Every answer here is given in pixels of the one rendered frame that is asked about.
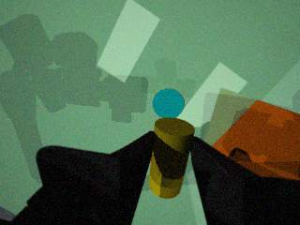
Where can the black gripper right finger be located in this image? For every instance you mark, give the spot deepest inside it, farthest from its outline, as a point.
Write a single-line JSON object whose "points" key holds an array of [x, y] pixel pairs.
{"points": [[233, 195]]}

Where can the yellow tall cylinder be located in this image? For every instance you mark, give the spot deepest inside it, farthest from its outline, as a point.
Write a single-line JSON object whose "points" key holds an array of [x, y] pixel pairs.
{"points": [[172, 143]]}

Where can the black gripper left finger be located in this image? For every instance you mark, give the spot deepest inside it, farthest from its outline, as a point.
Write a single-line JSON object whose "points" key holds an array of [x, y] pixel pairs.
{"points": [[120, 174]]}

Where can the cyan circle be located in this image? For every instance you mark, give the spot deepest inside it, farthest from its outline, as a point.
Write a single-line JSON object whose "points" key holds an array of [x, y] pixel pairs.
{"points": [[168, 103]]}

